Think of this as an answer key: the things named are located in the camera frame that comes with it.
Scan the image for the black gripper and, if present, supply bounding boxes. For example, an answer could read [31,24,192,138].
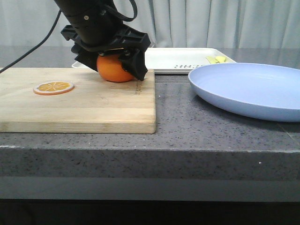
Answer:
[61,24,150,81]

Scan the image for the orange fruit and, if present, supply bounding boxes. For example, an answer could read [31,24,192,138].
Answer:
[97,54,135,83]

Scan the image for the light blue plate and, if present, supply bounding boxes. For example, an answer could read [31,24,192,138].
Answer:
[188,63,300,122]

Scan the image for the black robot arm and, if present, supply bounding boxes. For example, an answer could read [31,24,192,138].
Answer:
[55,0,150,81]

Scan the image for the white rectangular tray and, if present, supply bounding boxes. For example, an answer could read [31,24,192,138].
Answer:
[71,48,237,75]

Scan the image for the wooden cutting board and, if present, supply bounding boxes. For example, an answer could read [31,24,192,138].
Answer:
[0,68,156,134]

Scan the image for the orange slice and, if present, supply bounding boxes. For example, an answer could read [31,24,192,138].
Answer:
[33,81,75,95]

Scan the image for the yellow fruit slices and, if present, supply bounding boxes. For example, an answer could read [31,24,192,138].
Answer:
[206,56,226,64]

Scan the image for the grey curtain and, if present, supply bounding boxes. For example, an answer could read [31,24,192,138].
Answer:
[0,0,300,49]

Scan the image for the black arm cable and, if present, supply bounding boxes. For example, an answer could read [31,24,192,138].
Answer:
[0,10,62,74]

